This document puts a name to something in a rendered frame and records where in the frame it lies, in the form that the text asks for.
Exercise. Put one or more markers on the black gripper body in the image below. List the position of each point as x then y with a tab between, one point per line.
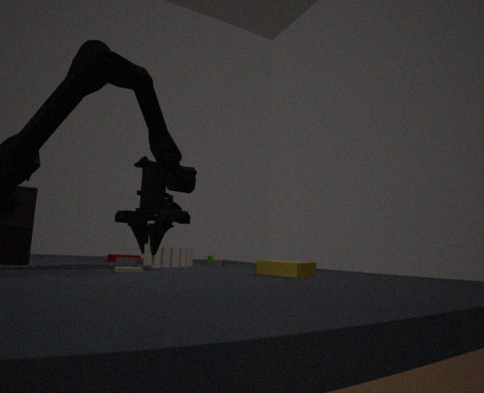
152	202

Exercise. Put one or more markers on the red rectangular block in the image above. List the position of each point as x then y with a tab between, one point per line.
113	257

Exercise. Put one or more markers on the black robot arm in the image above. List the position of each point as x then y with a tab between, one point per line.
94	66

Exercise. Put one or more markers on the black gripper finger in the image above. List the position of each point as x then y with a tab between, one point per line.
156	234
141	232

